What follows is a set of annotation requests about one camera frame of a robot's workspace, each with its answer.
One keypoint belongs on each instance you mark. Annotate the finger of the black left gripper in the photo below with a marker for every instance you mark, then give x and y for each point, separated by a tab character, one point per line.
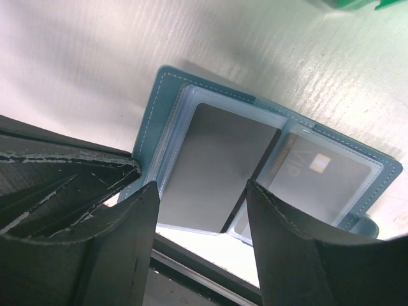
15	128
47	186

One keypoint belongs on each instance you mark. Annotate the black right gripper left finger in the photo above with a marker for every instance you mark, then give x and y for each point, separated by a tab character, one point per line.
103	260

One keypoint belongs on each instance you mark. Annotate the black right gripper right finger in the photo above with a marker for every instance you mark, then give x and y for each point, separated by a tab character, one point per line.
301	260

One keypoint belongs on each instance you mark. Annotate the silver credit card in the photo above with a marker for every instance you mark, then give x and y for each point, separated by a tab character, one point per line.
321	178
220	151

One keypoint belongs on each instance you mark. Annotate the blue leather card holder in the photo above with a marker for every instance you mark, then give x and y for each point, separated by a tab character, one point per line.
172	103

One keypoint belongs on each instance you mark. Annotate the green plastic bin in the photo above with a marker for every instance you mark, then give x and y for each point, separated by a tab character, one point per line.
358	4

